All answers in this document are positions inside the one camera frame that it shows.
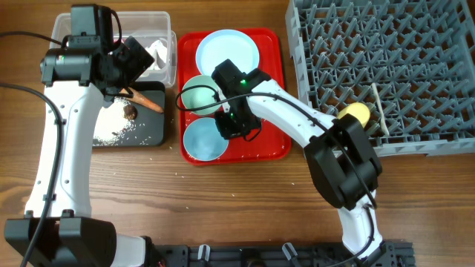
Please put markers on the brown food scrap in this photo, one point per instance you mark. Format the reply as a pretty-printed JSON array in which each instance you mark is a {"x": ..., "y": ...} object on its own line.
[{"x": 130, "y": 112}]

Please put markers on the grey dishwasher rack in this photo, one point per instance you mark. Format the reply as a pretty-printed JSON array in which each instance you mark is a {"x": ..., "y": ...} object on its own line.
[{"x": 420, "y": 54}]

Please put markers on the green bowl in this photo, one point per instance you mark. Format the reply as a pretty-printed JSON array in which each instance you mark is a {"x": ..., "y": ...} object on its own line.
[{"x": 202, "y": 94}]

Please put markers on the black plastic bin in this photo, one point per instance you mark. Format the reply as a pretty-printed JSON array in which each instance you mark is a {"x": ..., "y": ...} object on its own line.
[{"x": 149, "y": 129}]

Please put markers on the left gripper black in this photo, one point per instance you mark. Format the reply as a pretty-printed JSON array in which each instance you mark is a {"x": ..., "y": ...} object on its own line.
[{"x": 136, "y": 64}]

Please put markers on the red serving tray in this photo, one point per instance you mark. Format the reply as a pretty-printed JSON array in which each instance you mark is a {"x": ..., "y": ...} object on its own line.
[{"x": 271, "y": 143}]

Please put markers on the white plastic spoon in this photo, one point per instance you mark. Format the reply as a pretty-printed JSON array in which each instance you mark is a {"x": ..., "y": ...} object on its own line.
[{"x": 382, "y": 123}]

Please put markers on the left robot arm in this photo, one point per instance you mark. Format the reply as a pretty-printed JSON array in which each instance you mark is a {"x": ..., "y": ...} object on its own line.
[{"x": 88, "y": 69}]

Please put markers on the light blue plate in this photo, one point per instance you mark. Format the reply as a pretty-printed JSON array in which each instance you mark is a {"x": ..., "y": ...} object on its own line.
[{"x": 221, "y": 45}]

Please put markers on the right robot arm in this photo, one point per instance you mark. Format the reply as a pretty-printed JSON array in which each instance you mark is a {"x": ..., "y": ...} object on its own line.
[{"x": 342, "y": 163}]

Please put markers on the clear plastic bin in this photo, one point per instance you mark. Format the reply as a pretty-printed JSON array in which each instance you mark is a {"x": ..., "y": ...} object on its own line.
[{"x": 147, "y": 27}]

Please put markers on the yellow plastic cup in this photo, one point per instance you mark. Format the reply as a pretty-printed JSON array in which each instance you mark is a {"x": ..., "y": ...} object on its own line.
[{"x": 359, "y": 110}]

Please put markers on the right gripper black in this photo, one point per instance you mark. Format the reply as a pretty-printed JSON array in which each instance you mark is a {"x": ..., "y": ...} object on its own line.
[{"x": 228, "y": 132}]

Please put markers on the white rice pile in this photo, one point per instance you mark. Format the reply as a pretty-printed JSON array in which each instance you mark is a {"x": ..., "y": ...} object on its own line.
[{"x": 111, "y": 125}]

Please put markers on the white napkin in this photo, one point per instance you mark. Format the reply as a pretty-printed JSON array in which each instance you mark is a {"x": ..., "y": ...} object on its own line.
[{"x": 159, "y": 53}]

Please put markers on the orange carrot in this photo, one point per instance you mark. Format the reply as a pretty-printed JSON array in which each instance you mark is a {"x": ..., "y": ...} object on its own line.
[{"x": 140, "y": 99}]

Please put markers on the light blue bowl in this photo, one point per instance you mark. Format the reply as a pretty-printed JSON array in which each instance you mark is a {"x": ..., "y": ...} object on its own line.
[{"x": 203, "y": 141}]

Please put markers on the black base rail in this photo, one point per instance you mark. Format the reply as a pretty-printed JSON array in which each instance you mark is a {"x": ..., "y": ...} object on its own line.
[{"x": 387, "y": 254}]

